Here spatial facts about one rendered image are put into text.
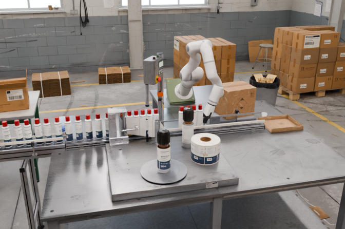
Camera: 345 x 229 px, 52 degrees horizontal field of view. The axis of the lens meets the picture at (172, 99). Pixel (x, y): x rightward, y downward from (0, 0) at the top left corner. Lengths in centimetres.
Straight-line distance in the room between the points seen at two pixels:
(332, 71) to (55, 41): 551
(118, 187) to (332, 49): 510
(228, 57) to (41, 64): 405
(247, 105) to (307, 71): 324
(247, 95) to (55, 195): 185
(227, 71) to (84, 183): 448
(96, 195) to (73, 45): 606
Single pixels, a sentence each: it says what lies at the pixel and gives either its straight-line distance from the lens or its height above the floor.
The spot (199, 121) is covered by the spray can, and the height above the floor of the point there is 95.
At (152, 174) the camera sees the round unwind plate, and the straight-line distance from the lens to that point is 232.
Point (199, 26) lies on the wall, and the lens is 851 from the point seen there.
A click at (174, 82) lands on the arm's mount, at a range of 372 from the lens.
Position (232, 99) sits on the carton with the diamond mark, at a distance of 321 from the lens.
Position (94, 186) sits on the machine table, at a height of 83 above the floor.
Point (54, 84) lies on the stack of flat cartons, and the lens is 664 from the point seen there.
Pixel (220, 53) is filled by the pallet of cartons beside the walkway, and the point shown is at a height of 76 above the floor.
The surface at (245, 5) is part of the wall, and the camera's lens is 891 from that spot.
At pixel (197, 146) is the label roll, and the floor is 101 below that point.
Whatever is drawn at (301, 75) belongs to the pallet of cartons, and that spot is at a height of 45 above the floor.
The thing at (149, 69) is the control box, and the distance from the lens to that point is 273.
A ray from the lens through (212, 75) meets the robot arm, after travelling 288.
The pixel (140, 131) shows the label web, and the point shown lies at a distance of 275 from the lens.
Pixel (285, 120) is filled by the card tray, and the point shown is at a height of 83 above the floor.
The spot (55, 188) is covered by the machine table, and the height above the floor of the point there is 83.
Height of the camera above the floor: 212
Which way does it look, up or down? 20 degrees down
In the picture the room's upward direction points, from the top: straight up
